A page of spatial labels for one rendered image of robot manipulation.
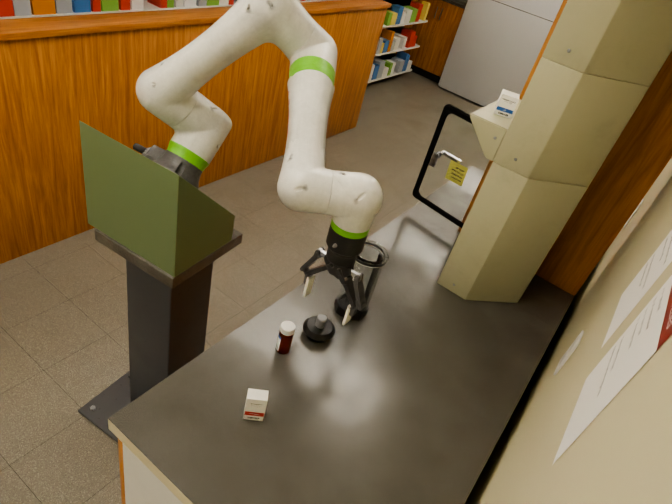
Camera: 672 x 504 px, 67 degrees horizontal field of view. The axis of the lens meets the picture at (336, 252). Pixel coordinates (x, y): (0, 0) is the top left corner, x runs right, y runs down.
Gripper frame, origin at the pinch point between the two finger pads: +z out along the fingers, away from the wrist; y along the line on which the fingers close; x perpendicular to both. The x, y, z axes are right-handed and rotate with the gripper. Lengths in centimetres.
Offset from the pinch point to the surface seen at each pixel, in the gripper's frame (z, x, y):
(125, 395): 104, 11, 74
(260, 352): 11.3, 16.8, 6.4
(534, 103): -55, -50, -17
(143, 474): 19, 54, 4
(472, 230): -13, -50, -17
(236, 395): 11.3, 30.5, 1.2
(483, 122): -45, -50, -6
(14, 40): -5, -17, 182
